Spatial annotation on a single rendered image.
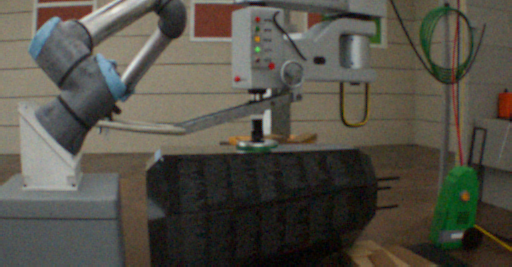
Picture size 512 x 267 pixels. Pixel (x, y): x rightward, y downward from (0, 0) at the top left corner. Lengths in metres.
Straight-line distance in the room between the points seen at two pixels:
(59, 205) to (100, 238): 0.15
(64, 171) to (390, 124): 8.74
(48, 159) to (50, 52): 0.32
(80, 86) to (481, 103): 4.25
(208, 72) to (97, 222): 7.36
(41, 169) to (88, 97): 0.26
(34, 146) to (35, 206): 0.18
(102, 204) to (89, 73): 0.38
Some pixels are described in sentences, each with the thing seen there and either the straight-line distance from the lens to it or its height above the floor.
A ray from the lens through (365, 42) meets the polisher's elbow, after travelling 2.94.
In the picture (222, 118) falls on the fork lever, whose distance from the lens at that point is 2.47.
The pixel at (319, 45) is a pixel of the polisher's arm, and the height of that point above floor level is 1.36.
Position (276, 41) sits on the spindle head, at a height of 1.37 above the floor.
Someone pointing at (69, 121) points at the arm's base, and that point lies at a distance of 1.46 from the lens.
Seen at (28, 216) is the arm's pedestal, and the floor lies 0.80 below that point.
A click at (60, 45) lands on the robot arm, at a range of 1.49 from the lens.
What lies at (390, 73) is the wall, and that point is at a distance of 9.80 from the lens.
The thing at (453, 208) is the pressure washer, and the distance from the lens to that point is 3.50.
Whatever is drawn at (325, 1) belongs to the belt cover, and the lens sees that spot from 2.76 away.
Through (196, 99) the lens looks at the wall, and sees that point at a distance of 8.59.
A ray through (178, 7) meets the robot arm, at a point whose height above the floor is 1.45.
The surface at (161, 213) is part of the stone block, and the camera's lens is 2.20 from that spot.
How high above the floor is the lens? 1.15
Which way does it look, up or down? 4 degrees down
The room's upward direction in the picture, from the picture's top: straight up
